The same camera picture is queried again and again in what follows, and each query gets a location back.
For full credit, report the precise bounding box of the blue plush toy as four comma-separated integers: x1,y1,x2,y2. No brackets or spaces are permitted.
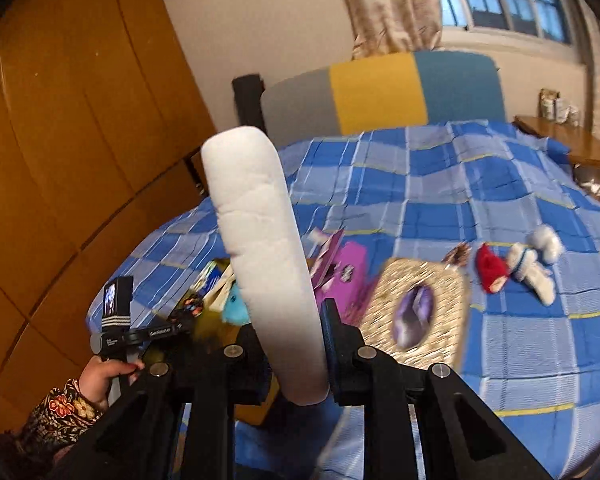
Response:
222,282,250,326

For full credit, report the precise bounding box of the white foam pad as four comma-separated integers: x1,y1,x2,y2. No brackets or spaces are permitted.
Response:
201,127,329,405

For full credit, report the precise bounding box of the white knitted sock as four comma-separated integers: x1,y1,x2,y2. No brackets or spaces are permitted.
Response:
505,243,556,307

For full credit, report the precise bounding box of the tissue pack with barcode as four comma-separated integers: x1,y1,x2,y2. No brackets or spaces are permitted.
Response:
189,258,230,297

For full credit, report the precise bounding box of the red haired doll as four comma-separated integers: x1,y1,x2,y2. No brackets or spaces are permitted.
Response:
476,244,509,294

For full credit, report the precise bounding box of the white fluffy ball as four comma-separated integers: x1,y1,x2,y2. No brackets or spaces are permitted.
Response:
529,224,565,266

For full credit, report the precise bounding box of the floral sleeve forearm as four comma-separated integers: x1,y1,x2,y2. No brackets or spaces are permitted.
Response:
16,379,102,462

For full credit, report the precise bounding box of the person's left hand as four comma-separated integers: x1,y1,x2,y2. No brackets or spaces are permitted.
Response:
78,356,145,412

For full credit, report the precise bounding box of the gold metal tray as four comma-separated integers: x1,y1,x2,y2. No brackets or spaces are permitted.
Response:
174,259,282,426

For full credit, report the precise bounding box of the ornate silver tissue box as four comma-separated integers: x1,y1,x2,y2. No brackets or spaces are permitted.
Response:
358,258,471,370

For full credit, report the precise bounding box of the purple cardboard box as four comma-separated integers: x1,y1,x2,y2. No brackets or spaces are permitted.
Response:
310,230,368,325

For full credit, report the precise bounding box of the brown scrunchie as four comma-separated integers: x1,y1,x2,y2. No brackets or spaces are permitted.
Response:
441,242,471,268

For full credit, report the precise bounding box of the blue plaid tablecloth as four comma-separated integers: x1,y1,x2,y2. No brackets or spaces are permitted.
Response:
84,119,600,480

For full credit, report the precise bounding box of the grey yellow blue headboard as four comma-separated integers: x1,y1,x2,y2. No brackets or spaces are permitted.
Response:
260,51,507,146

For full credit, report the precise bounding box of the wooden side table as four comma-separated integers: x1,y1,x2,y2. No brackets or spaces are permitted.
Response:
514,116,600,169

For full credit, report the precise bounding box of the patterned curtain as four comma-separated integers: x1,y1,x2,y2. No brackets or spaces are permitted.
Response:
344,0,442,60

